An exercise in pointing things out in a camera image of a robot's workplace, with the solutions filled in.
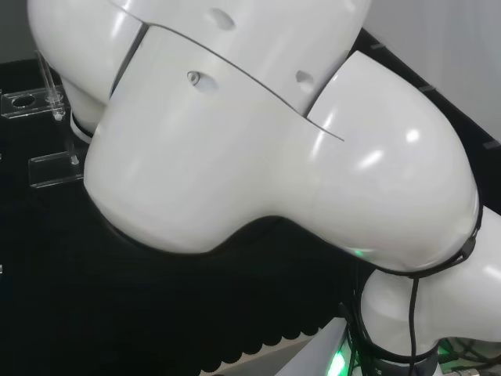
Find small clear glass funnel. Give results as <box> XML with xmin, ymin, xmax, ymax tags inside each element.
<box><xmin>45</xmin><ymin>90</ymin><xmax>65</xmax><ymax>121</ymax></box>

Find clear funnel stand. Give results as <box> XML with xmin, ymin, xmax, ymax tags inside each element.
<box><xmin>0</xmin><ymin>49</ymin><xmax>85</xmax><ymax>190</ymax></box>

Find pale board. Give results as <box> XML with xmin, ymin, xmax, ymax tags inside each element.
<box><xmin>199</xmin><ymin>316</ymin><xmax>348</xmax><ymax>376</ymax></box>

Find black bench cloth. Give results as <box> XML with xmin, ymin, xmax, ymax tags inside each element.
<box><xmin>0</xmin><ymin>29</ymin><xmax>501</xmax><ymax>376</ymax></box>

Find black cable bundle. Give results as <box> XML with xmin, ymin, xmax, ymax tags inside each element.
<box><xmin>338</xmin><ymin>261</ymin><xmax>387</xmax><ymax>376</ymax></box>

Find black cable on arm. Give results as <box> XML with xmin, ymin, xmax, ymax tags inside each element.
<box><xmin>385</xmin><ymin>195</ymin><xmax>485</xmax><ymax>376</ymax></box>

